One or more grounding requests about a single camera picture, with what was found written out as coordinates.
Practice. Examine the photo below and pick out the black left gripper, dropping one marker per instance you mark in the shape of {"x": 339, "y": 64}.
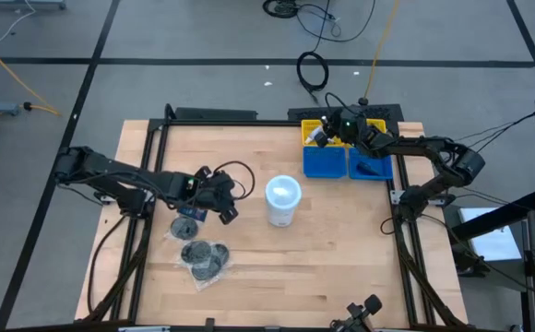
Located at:
{"x": 217, "y": 193}

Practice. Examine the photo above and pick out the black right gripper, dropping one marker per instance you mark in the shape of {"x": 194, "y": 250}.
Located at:
{"x": 350, "y": 129}

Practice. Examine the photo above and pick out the small white toothpaste tube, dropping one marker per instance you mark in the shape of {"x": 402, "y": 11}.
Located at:
{"x": 314, "y": 135}

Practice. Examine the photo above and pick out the dark blue travel tube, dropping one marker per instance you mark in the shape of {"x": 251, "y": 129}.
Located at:
{"x": 196, "y": 215}
{"x": 369, "y": 169}

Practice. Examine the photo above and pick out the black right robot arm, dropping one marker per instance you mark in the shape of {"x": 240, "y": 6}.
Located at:
{"x": 415, "y": 145}

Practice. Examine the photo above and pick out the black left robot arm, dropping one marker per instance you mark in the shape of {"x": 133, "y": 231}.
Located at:
{"x": 110, "y": 168}

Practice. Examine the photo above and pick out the black perforated tray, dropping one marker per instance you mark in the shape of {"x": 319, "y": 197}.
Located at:
{"x": 304, "y": 113}

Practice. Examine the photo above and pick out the blue plastic mesh basket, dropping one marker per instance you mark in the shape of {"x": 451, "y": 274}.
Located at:
{"x": 353, "y": 170}
{"x": 325, "y": 162}

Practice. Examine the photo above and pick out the white plastic jar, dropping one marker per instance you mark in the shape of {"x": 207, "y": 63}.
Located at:
{"x": 282, "y": 207}

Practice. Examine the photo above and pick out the black side stand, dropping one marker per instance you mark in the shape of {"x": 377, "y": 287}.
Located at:
{"x": 502, "y": 214}

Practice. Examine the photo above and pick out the white flat board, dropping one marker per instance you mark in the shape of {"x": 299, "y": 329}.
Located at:
{"x": 493, "y": 240}

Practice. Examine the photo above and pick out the black aluminium table frame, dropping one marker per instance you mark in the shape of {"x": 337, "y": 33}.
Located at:
{"x": 249, "y": 122}

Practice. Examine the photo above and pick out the silver aluminium bracket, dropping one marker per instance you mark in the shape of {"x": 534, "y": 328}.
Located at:
{"x": 396, "y": 197}

